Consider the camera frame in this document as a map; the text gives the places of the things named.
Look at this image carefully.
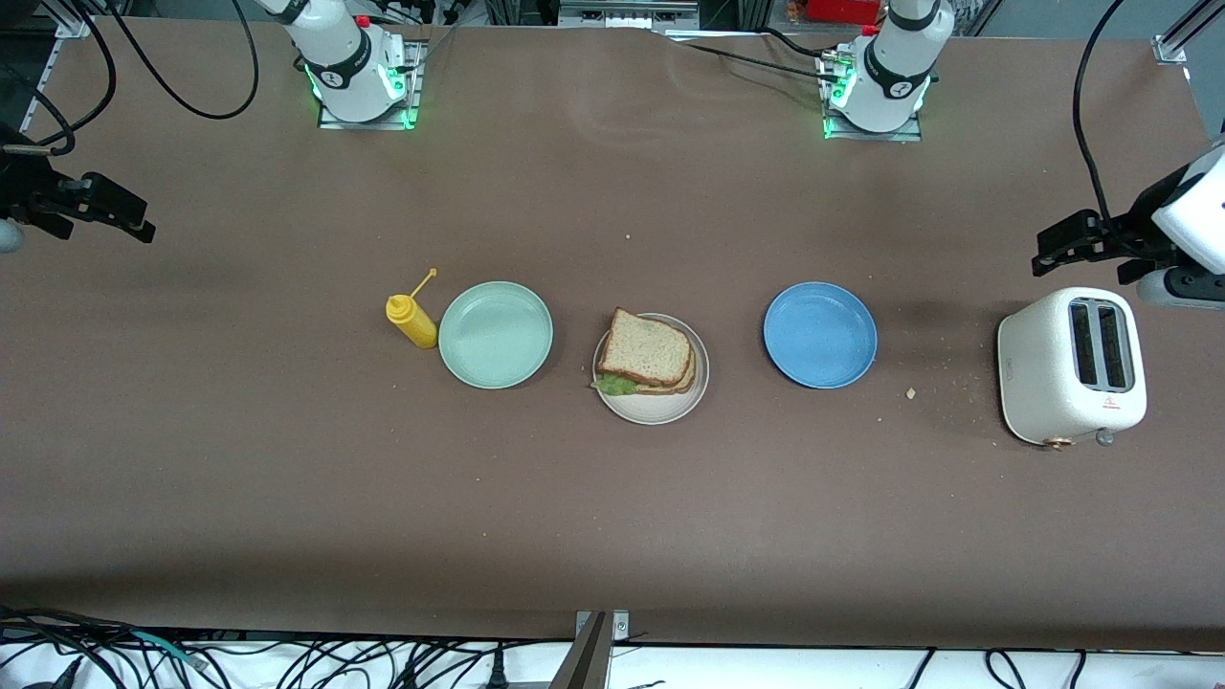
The yellow mustard squeeze bottle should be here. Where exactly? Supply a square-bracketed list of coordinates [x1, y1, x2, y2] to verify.
[386, 269, 438, 349]

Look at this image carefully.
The brown bread slice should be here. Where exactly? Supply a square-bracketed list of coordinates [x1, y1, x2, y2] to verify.
[599, 307, 692, 387]
[634, 349, 698, 396]

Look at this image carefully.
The blue plate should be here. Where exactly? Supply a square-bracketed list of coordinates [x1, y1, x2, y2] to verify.
[763, 281, 879, 389]

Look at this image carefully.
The mint green plate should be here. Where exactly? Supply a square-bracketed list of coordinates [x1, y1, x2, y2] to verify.
[438, 280, 555, 390]

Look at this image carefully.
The beige plate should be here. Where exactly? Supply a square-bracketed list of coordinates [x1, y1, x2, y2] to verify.
[592, 313, 710, 426]

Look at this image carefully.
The white toaster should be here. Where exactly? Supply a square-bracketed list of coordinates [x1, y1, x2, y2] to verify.
[997, 287, 1147, 450]

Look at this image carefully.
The red box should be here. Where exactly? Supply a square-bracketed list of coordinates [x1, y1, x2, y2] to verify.
[804, 0, 886, 25]

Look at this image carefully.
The grey metal beam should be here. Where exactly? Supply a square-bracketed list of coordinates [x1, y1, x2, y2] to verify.
[550, 612, 613, 689]

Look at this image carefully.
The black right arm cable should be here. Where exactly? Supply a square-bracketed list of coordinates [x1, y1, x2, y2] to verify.
[0, 0, 261, 156]

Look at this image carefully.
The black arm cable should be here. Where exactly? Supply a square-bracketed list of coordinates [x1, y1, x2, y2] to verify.
[1073, 0, 1128, 226]
[0, 0, 261, 156]

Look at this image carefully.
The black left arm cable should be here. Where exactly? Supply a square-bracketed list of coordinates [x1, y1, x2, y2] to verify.
[1073, 0, 1128, 226]

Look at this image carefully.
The aluminium frame profile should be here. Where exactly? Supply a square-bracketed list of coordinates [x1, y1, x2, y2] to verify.
[1153, 0, 1225, 66]
[19, 0, 101, 135]

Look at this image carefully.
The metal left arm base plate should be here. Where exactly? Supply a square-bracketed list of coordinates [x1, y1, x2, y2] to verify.
[821, 53, 924, 143]

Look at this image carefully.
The black cable on table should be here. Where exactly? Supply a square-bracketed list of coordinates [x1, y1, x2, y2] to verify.
[670, 27, 835, 83]

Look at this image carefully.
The teal cable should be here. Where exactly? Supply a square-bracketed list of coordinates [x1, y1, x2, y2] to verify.
[129, 630, 207, 668]

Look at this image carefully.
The small metal bracket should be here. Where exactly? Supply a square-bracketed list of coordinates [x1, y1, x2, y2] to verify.
[574, 610, 631, 642]

